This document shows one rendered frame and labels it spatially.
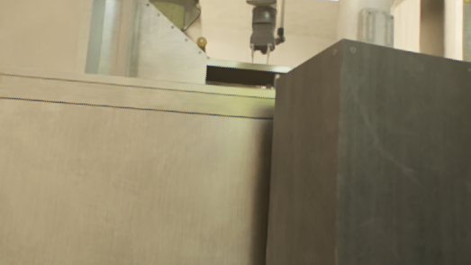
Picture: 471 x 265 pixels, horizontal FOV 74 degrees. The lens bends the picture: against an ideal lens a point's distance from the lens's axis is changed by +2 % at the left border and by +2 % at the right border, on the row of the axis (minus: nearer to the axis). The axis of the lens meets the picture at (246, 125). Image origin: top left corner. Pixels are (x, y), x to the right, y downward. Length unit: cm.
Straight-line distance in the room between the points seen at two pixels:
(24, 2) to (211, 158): 72
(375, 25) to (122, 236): 67
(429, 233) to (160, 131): 56
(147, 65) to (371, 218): 82
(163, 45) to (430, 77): 79
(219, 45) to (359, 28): 458
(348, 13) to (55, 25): 82
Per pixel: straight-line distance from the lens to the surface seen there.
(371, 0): 61
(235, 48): 511
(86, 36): 102
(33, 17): 113
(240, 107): 75
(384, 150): 46
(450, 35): 133
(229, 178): 74
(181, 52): 105
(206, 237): 76
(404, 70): 50
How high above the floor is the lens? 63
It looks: 6 degrees up
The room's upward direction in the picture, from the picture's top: 4 degrees clockwise
